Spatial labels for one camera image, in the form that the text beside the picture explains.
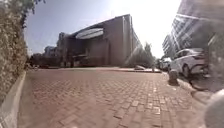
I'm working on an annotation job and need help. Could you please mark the low pale building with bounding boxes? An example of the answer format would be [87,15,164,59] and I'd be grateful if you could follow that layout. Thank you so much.
[42,45,60,58]

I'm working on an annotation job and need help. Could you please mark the grey concrete kerb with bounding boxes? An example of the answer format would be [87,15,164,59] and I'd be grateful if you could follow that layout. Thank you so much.
[0,70,28,128]

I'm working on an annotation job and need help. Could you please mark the large brown building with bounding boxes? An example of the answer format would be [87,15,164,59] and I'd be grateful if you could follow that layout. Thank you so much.
[55,13,144,68]

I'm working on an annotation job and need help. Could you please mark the white car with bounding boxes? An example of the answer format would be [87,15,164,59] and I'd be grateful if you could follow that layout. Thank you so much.
[169,47,209,78]

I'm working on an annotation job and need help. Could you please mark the grey kerb stones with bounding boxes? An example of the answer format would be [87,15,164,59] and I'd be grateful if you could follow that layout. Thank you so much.
[161,71,216,105]

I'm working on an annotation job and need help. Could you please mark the row of parked cars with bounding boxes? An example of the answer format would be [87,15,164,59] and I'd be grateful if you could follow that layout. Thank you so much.
[154,56,173,72]

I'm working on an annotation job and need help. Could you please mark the tall hedge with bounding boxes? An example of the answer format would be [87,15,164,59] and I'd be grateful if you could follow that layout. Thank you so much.
[0,0,46,104]

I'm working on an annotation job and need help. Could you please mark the stone bollard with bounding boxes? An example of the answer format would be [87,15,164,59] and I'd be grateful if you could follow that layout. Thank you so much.
[167,69,180,86]

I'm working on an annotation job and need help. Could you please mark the red brick pavement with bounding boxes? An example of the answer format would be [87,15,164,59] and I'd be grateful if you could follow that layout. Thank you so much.
[17,68,209,128]

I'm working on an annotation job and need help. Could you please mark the tall glass building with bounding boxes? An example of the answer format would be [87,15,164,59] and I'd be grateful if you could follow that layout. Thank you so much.
[161,0,224,59]

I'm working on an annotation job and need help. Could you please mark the trees beside building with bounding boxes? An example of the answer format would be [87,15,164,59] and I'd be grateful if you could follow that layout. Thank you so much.
[125,41,156,68]

